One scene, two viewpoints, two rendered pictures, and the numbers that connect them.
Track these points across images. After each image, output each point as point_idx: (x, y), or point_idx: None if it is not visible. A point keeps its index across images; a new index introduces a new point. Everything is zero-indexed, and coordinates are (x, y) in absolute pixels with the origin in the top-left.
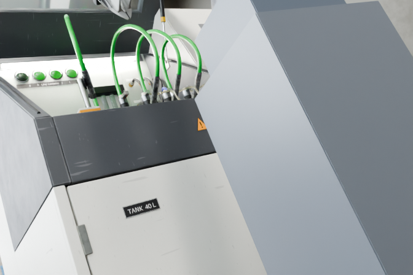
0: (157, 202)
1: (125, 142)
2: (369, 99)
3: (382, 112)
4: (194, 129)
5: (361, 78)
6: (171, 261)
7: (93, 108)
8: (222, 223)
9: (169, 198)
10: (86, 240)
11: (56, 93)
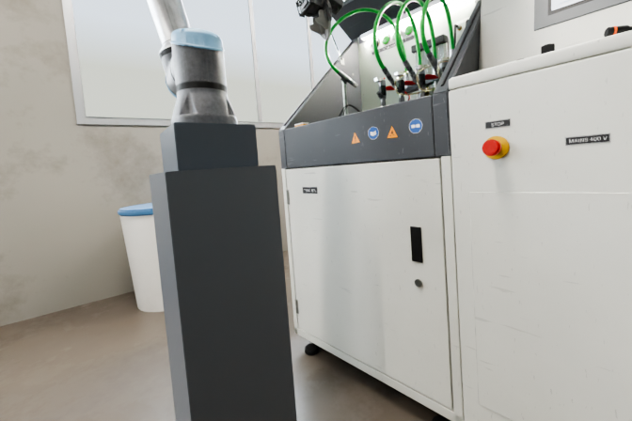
0: (317, 190)
1: (308, 148)
2: (162, 241)
3: (164, 250)
4: (349, 142)
5: (161, 227)
6: (316, 224)
7: (300, 123)
8: (348, 216)
9: (323, 189)
10: (288, 197)
11: (394, 54)
